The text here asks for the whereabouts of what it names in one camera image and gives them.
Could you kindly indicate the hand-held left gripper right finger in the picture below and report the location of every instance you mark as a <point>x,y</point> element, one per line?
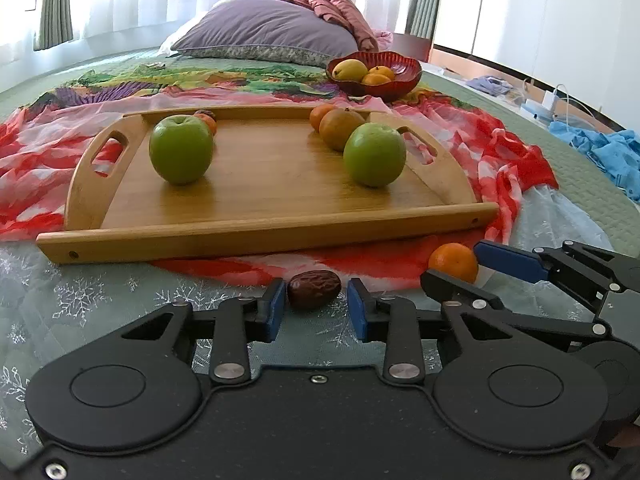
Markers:
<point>357,310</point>

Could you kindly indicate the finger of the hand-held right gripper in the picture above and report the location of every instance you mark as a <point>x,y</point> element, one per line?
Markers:
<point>465,292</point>
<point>507,260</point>

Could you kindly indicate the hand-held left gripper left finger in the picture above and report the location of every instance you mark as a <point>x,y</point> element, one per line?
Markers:
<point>275,310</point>

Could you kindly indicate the red date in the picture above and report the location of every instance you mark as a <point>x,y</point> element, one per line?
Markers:
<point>314,287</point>
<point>202,113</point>

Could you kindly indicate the wooden tray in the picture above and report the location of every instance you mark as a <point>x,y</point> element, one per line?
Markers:
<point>275,185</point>

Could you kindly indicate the green apple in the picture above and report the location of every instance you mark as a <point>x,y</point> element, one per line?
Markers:
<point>180,150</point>
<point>375,155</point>

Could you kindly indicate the large orange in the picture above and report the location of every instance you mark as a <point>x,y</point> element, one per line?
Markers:
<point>337,127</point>

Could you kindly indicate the small tangerine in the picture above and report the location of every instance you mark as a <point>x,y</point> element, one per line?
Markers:
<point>211,125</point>

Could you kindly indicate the blue cloth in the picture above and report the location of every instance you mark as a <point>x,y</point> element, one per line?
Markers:
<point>605,152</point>

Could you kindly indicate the white charger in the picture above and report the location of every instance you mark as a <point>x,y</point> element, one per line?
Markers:
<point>551,101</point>

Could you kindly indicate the lilac cloth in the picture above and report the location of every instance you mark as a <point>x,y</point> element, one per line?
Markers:
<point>492,85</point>

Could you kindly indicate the snowflake lace cloth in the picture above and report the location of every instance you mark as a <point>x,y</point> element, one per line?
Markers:
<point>75,300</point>

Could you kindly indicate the red glass bowl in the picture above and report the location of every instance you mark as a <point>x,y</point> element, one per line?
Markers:
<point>400,85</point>

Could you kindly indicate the orange fruit in bowl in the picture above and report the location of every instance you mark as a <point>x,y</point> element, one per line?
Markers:
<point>382,69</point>
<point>375,80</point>

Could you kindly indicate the yellow mango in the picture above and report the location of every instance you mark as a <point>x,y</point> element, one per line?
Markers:
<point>350,70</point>

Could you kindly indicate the white wardrobe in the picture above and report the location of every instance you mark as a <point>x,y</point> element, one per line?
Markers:
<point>550,20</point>

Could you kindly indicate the colourful printed scarf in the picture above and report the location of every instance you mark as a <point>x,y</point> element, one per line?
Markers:
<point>150,82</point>

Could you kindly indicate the red and white scarf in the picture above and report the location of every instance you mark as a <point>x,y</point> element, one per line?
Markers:
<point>40,160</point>

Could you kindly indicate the purple pillow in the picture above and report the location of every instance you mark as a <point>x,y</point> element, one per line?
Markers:
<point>265,25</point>

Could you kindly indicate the pink quilt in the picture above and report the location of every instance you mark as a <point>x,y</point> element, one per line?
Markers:
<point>335,5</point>

